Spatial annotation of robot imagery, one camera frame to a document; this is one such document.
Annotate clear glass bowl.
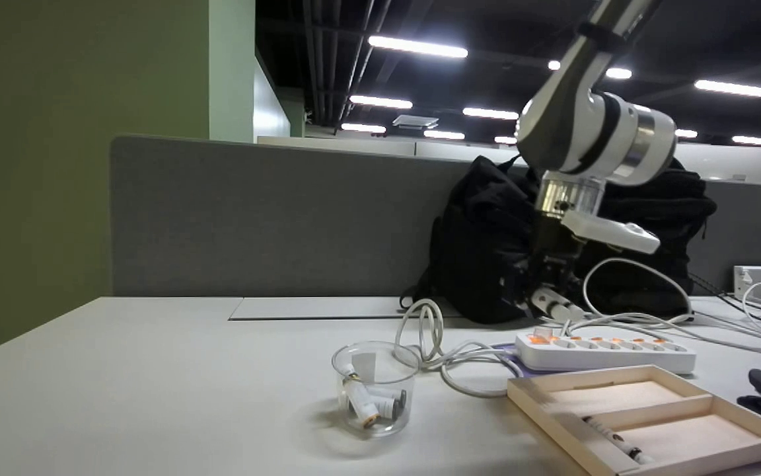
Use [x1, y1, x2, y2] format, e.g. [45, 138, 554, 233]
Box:
[330, 341, 418, 438]

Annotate black backpack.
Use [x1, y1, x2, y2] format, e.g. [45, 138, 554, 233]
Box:
[404, 155, 716, 324]

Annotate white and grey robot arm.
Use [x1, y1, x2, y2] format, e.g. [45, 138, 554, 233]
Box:
[514, 0, 677, 304]

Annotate white power cable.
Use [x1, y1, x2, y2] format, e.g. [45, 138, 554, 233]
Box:
[391, 254, 761, 402]

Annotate grey desk partition panel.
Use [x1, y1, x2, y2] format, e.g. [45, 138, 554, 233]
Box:
[109, 134, 761, 298]

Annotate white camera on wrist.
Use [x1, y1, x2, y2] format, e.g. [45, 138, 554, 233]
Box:
[537, 172, 661, 254]

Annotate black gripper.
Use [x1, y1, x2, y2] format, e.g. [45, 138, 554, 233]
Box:
[523, 214, 584, 300]

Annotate white bottle in bowl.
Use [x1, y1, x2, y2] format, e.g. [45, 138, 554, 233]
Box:
[344, 378, 406, 428]

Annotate wooden compartment box purple base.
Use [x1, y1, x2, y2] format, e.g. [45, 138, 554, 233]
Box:
[508, 365, 761, 476]

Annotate white power strip orange switches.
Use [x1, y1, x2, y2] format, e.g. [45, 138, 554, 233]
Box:
[514, 328, 696, 372]

